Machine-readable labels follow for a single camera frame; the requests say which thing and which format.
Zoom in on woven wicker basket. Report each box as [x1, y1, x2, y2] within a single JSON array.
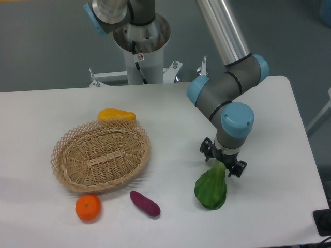
[[51, 118, 151, 193]]

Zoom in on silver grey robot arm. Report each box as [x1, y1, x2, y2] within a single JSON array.
[[84, 1, 269, 177]]

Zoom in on green bok choy vegetable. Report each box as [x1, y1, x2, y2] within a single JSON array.
[[194, 160, 227, 210]]

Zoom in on orange tangerine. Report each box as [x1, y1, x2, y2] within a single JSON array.
[[75, 195, 101, 222]]

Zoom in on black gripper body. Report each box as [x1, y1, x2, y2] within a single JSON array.
[[212, 144, 240, 168]]

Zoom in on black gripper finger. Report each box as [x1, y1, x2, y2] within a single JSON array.
[[227, 159, 247, 178], [199, 137, 214, 162]]

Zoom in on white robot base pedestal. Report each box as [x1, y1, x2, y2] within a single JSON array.
[[113, 14, 170, 74]]

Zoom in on black box at table edge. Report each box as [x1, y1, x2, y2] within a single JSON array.
[[312, 209, 330, 237]]

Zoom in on white metal frame bracket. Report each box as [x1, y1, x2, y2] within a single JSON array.
[[88, 55, 209, 87]]

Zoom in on purple sweet potato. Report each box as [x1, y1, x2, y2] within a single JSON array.
[[130, 191, 161, 218]]

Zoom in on black cable on pedestal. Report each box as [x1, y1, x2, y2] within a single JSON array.
[[131, 40, 149, 85]]

